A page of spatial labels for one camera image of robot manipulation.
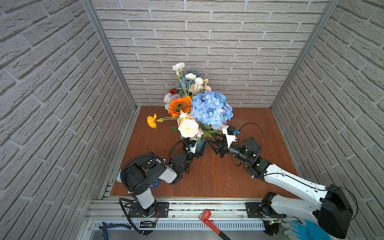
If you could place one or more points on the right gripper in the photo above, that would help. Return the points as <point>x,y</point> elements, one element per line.
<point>223,148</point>

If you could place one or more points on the teal ceramic vase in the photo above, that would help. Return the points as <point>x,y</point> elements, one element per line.
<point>202,143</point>

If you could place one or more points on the blue hydrangea flower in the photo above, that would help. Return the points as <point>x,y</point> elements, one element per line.
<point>211,112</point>

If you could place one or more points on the orange flower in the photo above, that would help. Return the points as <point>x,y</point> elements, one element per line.
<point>180,105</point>

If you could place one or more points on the yellow orange poppy stem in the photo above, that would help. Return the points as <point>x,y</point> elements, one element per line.
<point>152,120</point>

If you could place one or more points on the pink lilac flower bouquet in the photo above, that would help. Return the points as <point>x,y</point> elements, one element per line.
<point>168,98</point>

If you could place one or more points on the red gerbera flower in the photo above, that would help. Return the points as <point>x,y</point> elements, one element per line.
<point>173,91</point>

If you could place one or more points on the pale blue rose bunch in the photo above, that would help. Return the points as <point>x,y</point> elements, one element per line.
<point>185,83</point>

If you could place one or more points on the white green mixed bouquet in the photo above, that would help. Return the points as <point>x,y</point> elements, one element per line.
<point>188,127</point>

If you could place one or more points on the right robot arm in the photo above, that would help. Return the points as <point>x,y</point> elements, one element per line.
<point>328,207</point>

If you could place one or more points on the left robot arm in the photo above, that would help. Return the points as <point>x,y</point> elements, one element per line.
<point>141,172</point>

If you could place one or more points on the dark blue oval dish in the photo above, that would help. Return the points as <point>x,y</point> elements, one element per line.
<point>155,184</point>

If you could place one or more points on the red pipe wrench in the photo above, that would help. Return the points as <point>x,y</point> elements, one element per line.
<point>205,218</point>

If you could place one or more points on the blue work glove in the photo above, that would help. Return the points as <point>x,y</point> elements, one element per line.
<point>303,230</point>

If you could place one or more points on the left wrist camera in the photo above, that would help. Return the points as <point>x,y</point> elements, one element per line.
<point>192,147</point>

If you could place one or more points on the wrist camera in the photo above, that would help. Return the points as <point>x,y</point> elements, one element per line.
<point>230,133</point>
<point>192,147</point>

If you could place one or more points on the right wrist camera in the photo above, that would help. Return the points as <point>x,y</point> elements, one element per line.
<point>230,133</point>

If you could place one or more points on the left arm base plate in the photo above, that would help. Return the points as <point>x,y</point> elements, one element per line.
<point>157,209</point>

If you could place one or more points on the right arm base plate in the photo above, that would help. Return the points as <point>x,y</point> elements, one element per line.
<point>261,210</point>

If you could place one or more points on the aluminium frame rail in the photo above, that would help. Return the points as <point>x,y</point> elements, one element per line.
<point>184,214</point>

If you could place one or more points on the blue handled pliers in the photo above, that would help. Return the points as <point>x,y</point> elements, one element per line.
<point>104,227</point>

